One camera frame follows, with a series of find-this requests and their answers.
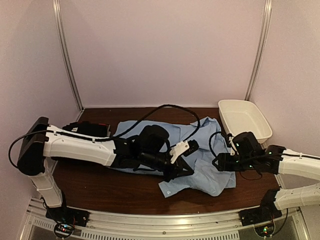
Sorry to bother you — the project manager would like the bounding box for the black camera cable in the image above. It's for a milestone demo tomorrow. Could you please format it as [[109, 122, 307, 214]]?
[[208, 131, 235, 163], [109, 104, 201, 151]]

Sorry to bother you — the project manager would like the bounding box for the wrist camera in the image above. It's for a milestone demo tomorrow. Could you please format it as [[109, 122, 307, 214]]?
[[226, 136, 238, 156], [169, 140, 199, 164]]

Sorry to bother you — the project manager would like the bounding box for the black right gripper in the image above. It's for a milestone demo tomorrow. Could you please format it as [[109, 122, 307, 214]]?
[[212, 153, 256, 172]]

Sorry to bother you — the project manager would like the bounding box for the light blue long sleeve shirt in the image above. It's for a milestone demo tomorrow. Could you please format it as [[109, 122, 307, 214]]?
[[122, 116, 236, 198]]

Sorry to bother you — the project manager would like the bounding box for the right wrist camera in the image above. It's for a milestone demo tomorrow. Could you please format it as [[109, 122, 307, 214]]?
[[226, 136, 238, 156]]

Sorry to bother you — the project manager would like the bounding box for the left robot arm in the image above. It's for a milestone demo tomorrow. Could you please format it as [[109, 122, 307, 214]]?
[[15, 117, 199, 222]]

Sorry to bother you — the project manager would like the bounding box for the white plastic tub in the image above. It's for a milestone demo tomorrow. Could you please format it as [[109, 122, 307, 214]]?
[[218, 99, 273, 144]]

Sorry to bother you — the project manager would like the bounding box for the left black camera cable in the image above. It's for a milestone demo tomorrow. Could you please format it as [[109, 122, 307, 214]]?
[[109, 104, 201, 151]]

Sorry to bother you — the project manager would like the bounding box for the left circuit board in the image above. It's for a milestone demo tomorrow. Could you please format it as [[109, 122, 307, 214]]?
[[53, 223, 75, 238]]

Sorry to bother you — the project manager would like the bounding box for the circuit board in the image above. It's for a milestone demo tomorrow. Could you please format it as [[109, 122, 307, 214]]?
[[254, 223, 275, 238], [53, 223, 75, 238]]

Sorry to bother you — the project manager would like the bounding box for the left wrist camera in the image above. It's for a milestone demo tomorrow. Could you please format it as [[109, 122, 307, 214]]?
[[169, 140, 199, 164]]

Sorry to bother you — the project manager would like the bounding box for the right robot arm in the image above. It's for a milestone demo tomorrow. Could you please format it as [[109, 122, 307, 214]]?
[[212, 132, 320, 221]]

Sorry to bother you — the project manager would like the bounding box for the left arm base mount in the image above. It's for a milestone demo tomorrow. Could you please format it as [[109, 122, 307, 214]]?
[[43, 202, 90, 227]]

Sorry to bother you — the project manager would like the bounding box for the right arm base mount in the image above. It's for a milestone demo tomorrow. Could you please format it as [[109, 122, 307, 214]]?
[[238, 202, 282, 226]]

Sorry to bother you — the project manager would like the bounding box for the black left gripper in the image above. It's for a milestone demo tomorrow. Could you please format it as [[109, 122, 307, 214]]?
[[140, 149, 195, 183]]

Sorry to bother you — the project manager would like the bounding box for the front aluminium frame rail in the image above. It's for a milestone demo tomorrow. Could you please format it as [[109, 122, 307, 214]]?
[[17, 197, 311, 240]]

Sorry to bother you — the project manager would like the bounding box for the right circuit board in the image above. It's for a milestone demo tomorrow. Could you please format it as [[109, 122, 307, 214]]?
[[254, 223, 275, 238]]

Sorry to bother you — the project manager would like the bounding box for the red black plaid shirt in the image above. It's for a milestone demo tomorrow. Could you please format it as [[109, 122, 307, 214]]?
[[97, 123, 110, 128]]

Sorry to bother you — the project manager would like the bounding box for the right black camera cable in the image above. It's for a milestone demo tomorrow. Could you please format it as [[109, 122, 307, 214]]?
[[208, 131, 235, 163]]

